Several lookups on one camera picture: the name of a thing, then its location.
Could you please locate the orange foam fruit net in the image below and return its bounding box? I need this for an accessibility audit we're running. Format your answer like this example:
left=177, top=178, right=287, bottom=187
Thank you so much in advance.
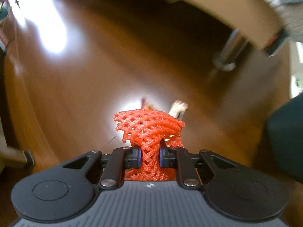
left=114, top=109, right=185, bottom=181

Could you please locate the teal plastic trash bin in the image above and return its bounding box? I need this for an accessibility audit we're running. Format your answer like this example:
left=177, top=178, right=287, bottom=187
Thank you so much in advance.
left=266, top=94, right=303, bottom=183

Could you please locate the metal bed leg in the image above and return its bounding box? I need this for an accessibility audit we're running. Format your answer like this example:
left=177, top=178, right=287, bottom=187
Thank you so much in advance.
left=213, top=29, right=249, bottom=72

